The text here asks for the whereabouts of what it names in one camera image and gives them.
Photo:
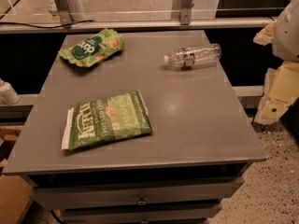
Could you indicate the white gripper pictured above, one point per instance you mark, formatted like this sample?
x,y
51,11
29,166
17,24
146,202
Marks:
x,y
287,36

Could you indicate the clear plastic water bottle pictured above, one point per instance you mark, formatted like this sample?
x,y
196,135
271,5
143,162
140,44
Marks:
x,y
193,56

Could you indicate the green Kettle chips bag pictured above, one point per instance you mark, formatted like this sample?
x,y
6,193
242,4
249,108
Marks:
x,y
106,120

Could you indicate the green popcorn snack bag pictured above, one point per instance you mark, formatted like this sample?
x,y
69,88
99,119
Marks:
x,y
94,49

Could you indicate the upper drawer knob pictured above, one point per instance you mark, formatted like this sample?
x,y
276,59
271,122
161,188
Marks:
x,y
141,201

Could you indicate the metal window frame post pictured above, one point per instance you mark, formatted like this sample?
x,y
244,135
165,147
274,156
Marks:
x,y
182,11

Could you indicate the metal window frame bracket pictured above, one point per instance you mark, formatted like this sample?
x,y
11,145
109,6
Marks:
x,y
63,11

